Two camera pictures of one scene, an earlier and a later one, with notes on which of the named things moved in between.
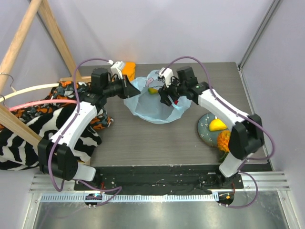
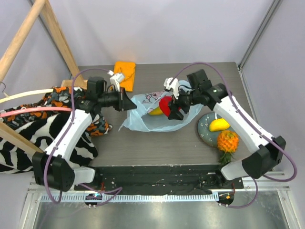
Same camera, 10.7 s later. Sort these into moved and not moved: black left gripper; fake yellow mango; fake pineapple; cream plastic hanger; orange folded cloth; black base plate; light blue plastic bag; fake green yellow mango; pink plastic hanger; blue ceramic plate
Moved: pink plastic hanger; fake green yellow mango; black left gripper; cream plastic hanger; light blue plastic bag
Not moved: orange folded cloth; blue ceramic plate; black base plate; fake pineapple; fake yellow mango
